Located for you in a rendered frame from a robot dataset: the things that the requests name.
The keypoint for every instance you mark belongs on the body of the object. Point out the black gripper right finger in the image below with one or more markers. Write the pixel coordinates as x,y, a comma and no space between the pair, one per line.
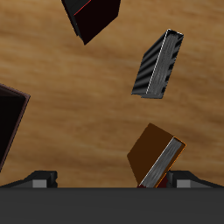
186,178

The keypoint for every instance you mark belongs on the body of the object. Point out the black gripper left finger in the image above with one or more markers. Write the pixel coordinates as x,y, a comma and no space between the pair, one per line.
43,178

